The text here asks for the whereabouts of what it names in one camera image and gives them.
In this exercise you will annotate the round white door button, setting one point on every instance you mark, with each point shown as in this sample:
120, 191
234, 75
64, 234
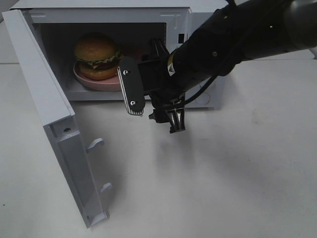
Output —
203, 99

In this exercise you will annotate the burger with lettuce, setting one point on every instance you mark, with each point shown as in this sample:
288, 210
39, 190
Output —
98, 56

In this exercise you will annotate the white warning label sticker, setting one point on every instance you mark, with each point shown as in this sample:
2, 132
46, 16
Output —
177, 47

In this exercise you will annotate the pink round plate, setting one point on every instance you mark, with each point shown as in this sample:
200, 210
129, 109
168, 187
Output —
111, 84

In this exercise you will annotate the white microwave door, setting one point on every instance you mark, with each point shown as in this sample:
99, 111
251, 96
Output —
57, 117

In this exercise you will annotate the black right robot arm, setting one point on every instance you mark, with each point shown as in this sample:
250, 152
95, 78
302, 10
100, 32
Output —
235, 33

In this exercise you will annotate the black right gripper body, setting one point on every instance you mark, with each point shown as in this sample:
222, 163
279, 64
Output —
163, 94

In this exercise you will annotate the white microwave oven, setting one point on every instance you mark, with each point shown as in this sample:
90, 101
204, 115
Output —
43, 33

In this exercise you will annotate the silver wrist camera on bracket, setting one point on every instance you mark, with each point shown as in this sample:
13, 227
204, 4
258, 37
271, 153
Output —
131, 86

